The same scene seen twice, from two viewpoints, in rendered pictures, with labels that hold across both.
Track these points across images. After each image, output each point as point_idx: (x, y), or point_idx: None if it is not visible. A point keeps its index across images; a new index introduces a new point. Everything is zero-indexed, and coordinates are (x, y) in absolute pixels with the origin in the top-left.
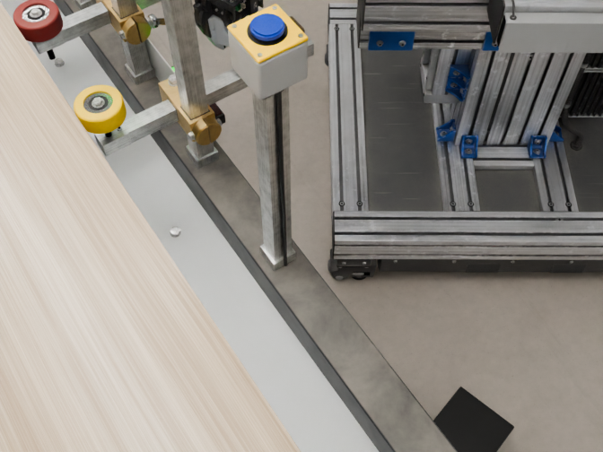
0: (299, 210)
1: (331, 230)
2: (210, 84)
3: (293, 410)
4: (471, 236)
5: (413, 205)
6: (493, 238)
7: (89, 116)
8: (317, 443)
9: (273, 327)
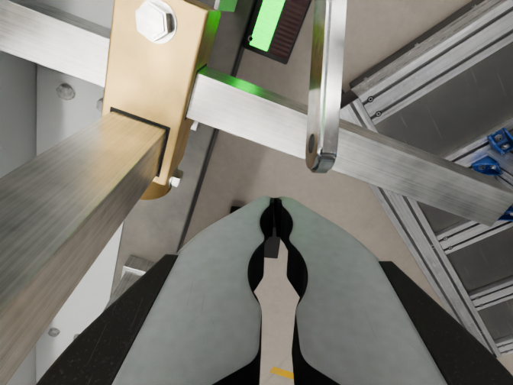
0: (373, 21)
1: (366, 64)
2: (236, 108)
3: (80, 302)
4: (388, 206)
5: None
6: (394, 219)
7: None
8: (79, 323)
9: (116, 258)
